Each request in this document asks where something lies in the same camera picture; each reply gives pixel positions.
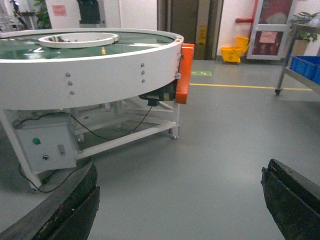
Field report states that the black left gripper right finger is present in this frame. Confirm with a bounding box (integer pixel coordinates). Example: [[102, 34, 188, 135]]
[[261, 158, 320, 240]]

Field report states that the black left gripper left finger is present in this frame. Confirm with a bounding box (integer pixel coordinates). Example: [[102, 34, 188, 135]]
[[0, 162, 100, 240]]

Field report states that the white control box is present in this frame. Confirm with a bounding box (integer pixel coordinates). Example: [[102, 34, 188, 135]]
[[16, 115, 78, 174]]

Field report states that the steel cart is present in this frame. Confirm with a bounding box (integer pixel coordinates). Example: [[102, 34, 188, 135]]
[[274, 24, 320, 96]]

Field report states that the blue bin on cart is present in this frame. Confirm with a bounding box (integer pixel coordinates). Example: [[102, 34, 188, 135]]
[[289, 55, 320, 84]]

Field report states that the white round conveyor table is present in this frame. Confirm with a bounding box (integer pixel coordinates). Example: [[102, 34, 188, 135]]
[[0, 28, 184, 191]]

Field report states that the black motor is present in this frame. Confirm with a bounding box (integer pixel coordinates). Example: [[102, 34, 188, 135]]
[[139, 83, 176, 107]]

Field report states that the yellow mop bucket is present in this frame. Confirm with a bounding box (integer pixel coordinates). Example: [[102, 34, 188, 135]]
[[221, 35, 250, 64]]

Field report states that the orange guard panel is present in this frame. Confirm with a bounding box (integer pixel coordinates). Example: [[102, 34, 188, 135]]
[[175, 43, 195, 105]]

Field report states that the yellow wet floor sign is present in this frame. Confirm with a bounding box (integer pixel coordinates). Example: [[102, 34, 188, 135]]
[[196, 24, 207, 45]]

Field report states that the black power cable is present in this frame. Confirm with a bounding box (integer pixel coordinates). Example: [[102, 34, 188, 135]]
[[18, 106, 154, 194]]

